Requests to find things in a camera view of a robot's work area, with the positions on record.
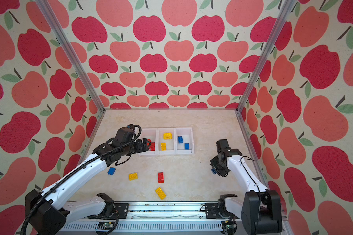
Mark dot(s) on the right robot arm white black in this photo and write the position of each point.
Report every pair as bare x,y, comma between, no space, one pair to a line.
260,211

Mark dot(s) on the yellow lego brick bottom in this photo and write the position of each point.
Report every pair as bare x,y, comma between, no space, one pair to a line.
160,193

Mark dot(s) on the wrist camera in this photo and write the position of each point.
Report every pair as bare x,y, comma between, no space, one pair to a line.
123,136
222,145

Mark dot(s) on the right aluminium corner post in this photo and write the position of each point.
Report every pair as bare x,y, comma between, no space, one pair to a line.
284,13

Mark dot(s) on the left aluminium corner post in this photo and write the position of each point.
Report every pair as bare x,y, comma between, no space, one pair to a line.
57,29

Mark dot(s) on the red lego brick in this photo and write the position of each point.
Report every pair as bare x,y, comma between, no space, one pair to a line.
153,146
160,176

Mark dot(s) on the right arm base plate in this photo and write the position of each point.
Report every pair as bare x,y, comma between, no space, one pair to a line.
213,211

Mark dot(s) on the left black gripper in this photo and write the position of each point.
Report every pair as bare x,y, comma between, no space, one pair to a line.
140,148

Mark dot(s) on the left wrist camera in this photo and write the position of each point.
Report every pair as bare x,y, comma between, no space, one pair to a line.
123,136

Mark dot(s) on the yellow ring lego piece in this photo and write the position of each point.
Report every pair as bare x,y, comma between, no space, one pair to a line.
167,136

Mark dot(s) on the aluminium front rail frame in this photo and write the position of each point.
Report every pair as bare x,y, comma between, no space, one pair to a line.
158,218

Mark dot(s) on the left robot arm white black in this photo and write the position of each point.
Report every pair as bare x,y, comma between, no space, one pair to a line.
48,210

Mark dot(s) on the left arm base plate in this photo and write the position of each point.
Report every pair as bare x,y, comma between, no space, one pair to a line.
113,211

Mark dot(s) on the white three-compartment bin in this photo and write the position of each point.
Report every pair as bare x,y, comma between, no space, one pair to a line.
173,147

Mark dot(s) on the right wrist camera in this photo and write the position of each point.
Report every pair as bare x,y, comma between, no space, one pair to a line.
222,145

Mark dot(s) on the yellow lego brick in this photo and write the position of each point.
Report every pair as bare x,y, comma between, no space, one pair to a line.
160,193
163,147
133,176

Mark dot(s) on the aluminium corner post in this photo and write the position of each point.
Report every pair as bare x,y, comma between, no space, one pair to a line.
284,13
57,29

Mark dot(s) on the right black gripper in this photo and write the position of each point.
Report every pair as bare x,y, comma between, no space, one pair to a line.
213,163

